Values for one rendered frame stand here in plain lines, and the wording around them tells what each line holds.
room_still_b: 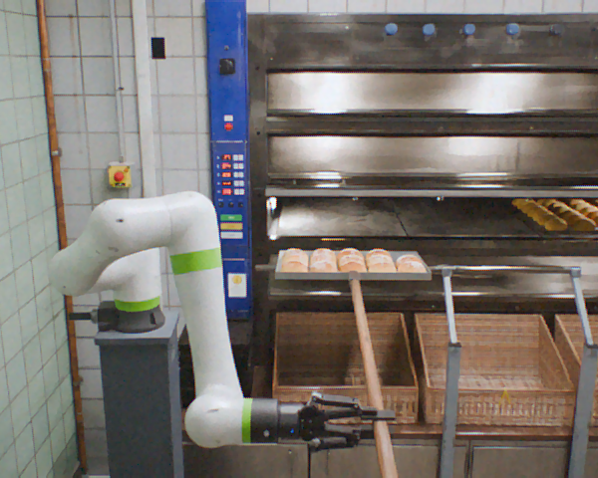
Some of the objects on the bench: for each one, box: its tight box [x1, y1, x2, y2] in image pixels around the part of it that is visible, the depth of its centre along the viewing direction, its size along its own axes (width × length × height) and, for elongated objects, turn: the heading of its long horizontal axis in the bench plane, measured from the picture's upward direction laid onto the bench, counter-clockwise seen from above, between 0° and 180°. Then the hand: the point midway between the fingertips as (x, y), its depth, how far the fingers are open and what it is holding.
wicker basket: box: [271, 312, 420, 424], centre depth 278 cm, size 49×56×28 cm
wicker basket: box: [413, 313, 576, 427], centre depth 277 cm, size 49×56×28 cm
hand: (378, 422), depth 141 cm, fingers closed on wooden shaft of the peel, 3 cm apart
